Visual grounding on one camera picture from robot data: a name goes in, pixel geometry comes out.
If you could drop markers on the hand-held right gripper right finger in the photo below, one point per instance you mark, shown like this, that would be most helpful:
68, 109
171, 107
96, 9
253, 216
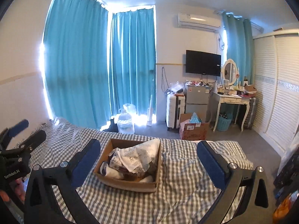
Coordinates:
212, 165

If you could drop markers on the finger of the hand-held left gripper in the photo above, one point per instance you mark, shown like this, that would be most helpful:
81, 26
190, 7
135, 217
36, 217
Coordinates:
37, 136
19, 124

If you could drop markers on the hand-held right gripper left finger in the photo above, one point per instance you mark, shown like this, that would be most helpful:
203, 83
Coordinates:
86, 166

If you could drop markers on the white green-print plastic bag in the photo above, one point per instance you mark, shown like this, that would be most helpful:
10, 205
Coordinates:
140, 154

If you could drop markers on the person's left hand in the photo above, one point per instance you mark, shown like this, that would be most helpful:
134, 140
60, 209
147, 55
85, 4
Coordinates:
19, 190

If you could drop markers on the grey checked bed blanket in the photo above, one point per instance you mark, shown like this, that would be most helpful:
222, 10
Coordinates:
182, 186

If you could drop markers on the brown floor cardboard box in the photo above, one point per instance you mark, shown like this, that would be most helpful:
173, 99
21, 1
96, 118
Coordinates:
195, 131

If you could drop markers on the teal basket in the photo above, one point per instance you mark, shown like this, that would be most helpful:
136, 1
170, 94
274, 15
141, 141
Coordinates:
224, 123

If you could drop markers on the dark object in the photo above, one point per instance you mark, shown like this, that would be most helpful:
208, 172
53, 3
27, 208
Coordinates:
111, 127

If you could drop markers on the teal tissue wad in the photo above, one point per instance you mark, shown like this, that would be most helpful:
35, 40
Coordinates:
195, 118

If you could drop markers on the large clear water bottle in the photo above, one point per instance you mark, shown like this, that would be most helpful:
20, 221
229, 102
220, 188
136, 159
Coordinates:
125, 124

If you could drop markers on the white suitcase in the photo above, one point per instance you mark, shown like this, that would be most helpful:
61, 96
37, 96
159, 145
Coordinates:
174, 112

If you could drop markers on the dark hard-shell suitcase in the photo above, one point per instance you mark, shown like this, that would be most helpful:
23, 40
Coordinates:
252, 113

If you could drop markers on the white dressing table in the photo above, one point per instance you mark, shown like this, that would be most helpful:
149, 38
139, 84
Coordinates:
230, 100

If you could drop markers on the grey mini fridge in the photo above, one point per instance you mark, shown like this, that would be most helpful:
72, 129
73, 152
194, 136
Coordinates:
196, 98

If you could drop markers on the dark printed bag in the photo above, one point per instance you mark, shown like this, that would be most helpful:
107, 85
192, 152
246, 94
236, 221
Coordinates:
288, 171

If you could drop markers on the translucent white bag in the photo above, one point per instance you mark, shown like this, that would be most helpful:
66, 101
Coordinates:
290, 151

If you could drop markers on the orange bag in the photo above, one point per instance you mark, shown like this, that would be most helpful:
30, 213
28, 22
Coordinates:
286, 205

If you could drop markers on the small brown tabletop box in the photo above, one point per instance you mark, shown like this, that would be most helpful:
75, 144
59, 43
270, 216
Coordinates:
250, 89

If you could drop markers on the wide teal curtain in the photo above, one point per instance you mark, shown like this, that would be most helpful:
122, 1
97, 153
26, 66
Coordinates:
74, 58

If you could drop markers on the clear plastic bag clutter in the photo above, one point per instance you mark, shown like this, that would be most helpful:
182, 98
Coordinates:
175, 87

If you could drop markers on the white mop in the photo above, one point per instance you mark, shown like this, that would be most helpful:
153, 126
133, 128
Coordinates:
151, 102

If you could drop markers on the white oval mirror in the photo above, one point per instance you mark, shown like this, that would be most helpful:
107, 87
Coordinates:
229, 72

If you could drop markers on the white slatted wardrobe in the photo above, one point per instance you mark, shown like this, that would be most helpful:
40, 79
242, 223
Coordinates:
275, 93

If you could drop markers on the narrow teal curtain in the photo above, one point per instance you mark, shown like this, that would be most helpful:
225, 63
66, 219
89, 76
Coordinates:
133, 63

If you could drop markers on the teal curtain beside wardrobe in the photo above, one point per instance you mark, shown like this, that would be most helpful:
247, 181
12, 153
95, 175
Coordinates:
239, 51

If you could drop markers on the white air conditioner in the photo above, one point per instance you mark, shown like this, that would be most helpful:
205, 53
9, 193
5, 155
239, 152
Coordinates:
198, 22

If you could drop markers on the white photo frame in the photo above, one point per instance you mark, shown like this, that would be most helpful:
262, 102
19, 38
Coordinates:
225, 83

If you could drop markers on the black wall television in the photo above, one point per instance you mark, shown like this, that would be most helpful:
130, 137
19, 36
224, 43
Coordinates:
202, 62

